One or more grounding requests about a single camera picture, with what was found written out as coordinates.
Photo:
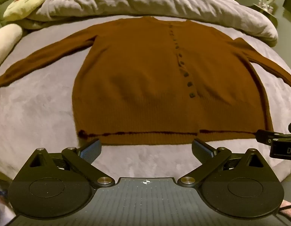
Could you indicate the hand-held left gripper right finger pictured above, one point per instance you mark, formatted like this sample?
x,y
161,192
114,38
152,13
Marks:
x,y
202,149

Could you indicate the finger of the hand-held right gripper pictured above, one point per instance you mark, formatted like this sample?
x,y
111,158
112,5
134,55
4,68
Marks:
x,y
264,136

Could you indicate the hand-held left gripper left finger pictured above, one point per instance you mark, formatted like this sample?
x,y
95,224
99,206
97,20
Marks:
x,y
91,151

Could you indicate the brown knit cardigan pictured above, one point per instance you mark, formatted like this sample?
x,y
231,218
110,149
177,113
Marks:
x,y
140,80

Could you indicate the bed with grey sheet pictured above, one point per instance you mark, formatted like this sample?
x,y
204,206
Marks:
x,y
30,113

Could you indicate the gold side table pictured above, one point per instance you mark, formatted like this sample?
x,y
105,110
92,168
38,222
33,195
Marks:
x,y
263,10

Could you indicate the cream plush bolster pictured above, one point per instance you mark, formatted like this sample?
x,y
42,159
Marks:
x,y
5,42

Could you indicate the grey crumpled duvet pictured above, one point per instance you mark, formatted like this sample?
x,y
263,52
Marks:
x,y
147,2

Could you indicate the yellow plush face pillow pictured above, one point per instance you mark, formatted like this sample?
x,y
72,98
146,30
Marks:
x,y
25,3

